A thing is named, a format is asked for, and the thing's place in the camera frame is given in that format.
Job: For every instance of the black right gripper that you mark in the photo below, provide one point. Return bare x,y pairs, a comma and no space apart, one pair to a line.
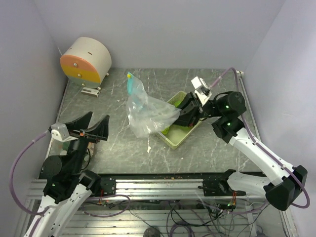
191,110

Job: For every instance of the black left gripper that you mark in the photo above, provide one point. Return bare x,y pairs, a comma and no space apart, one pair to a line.
100,131

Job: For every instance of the clear blue-zipper plastic bag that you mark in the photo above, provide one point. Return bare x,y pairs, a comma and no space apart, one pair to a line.
147,115

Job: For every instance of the green custard apple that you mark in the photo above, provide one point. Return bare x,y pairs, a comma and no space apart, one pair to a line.
165,131

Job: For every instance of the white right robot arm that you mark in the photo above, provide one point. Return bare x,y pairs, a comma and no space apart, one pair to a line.
282,182

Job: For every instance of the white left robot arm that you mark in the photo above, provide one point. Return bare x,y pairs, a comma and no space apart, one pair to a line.
68,184

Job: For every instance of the pale green plastic basket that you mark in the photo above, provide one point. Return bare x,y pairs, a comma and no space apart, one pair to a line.
176,134

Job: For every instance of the round cream drawer cabinet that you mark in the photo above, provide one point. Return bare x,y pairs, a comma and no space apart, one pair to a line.
86,62

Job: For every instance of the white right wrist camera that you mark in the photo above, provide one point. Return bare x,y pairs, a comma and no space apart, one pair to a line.
201,90

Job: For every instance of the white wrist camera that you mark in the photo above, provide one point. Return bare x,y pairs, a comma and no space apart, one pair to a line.
201,90
60,132

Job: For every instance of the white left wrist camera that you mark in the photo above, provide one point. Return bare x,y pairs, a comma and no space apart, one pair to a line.
60,132

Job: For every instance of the small white metal bracket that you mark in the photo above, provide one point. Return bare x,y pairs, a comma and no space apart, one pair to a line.
90,91

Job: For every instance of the aluminium rail base frame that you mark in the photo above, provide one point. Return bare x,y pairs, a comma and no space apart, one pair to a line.
180,186

